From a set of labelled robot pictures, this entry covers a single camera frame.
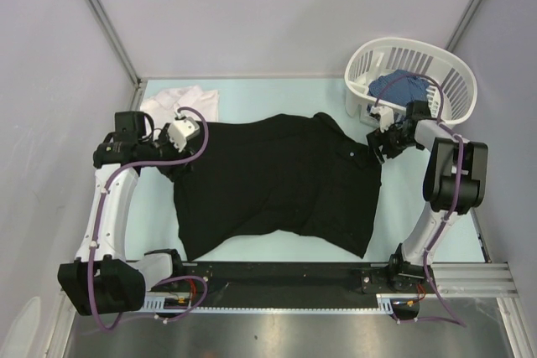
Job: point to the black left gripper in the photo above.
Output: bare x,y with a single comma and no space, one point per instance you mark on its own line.
175,170

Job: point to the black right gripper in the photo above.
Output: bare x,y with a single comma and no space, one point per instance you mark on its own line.
377,138

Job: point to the black long sleeve shirt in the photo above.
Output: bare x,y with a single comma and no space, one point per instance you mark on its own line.
285,173

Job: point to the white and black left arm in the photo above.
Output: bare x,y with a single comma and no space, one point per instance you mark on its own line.
118,162

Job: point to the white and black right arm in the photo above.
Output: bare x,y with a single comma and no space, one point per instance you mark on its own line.
454,183

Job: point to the folded white shirt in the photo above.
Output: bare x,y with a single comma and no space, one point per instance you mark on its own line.
163,106

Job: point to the white plastic laundry basket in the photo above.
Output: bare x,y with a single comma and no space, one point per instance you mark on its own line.
452,92

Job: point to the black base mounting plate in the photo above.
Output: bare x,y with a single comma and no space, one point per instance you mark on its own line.
290,287

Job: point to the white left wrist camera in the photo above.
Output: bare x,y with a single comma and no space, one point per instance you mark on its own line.
179,132

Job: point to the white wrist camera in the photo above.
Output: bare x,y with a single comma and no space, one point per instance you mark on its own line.
384,115
179,132

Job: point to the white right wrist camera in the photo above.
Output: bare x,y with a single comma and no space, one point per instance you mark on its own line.
384,115

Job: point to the aluminium frame rail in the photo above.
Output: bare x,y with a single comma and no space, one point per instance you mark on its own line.
470,278

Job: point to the white slotted cable duct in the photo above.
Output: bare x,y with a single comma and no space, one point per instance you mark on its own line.
175,305

